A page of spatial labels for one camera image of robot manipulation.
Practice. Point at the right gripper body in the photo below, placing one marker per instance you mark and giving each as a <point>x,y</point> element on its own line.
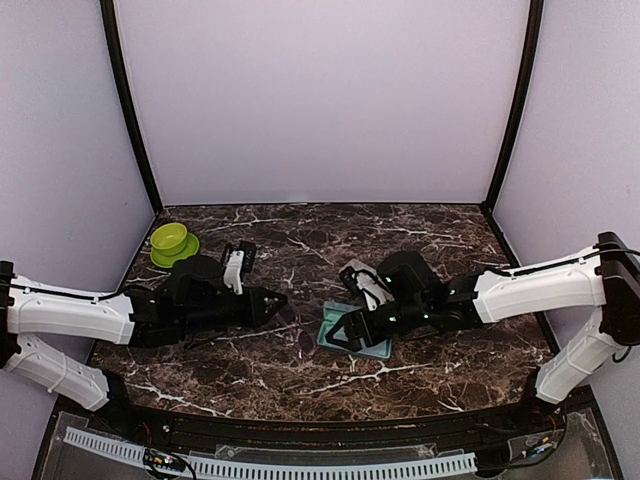
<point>377,333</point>

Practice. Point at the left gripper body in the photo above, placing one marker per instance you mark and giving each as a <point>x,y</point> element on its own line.
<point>252,317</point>

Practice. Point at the brown sunglasses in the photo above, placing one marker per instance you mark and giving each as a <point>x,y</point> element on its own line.
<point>296,332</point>

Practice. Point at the light grey glasses case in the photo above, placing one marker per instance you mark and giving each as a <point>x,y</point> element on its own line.
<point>356,265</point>

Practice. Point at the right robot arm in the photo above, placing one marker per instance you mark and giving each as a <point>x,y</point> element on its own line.
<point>403,294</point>

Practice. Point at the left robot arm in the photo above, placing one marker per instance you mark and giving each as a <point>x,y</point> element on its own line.
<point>199,295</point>

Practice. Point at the green bowl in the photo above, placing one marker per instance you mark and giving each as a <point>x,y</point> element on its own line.
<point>172,242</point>

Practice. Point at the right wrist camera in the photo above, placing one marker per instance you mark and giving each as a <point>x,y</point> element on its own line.
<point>364,281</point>

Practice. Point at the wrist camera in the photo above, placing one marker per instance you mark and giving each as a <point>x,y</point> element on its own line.
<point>364,281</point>
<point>237,260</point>

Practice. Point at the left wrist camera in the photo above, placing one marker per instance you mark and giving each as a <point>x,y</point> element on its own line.
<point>237,260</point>

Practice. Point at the black front rail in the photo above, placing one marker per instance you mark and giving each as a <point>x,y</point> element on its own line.
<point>485,428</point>

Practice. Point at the white cable duct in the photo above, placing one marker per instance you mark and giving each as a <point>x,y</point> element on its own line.
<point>202,467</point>

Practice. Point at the left black frame post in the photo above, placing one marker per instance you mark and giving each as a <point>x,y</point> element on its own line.
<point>128,109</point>

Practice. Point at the black frame post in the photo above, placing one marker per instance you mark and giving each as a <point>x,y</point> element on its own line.
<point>128,109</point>
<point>516,111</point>

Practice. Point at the right black frame post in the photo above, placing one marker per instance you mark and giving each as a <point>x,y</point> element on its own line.
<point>516,111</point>

